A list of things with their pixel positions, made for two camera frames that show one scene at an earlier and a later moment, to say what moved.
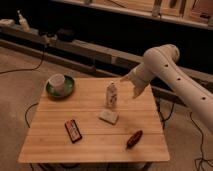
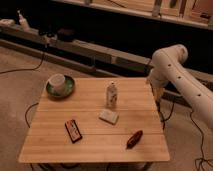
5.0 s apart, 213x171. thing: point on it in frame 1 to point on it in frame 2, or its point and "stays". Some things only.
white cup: [58, 81] stays
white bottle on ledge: [23, 22] stays
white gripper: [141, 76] to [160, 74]
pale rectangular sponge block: [108, 116] stays
